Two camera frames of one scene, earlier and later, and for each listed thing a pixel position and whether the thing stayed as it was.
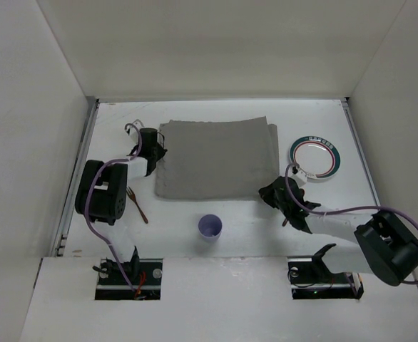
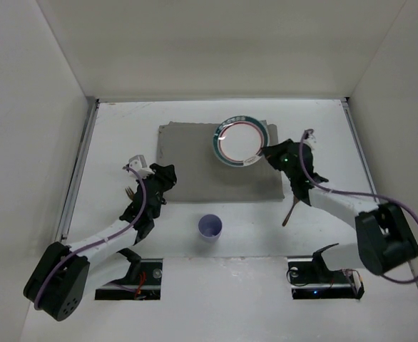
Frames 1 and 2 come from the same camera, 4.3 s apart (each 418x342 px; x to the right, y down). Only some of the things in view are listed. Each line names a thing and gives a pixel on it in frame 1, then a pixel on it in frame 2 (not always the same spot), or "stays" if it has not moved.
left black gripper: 160,152 → 138,198
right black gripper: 274,192 → 300,187
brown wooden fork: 132,195 stays
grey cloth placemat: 217,159 stays
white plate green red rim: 317,157 → 238,140
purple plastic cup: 210,227 stays
